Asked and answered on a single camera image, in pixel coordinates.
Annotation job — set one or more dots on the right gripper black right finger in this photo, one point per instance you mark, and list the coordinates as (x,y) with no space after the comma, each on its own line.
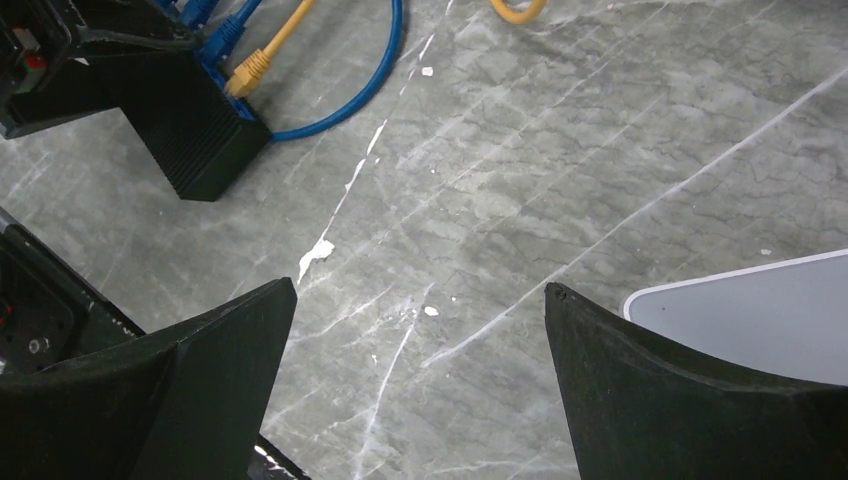
(641,406)

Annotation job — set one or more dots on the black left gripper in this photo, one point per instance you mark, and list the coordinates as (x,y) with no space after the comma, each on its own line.
(47,47)

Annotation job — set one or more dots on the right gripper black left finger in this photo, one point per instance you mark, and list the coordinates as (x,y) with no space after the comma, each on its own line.
(184,402)

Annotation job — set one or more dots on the black network switch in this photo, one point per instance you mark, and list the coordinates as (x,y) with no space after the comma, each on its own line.
(201,139)

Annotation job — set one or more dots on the blue ethernet cable long loop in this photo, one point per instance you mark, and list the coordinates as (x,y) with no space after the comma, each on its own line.
(336,67)

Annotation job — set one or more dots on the white mini router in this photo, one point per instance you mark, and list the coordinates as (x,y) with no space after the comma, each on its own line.
(787,318)

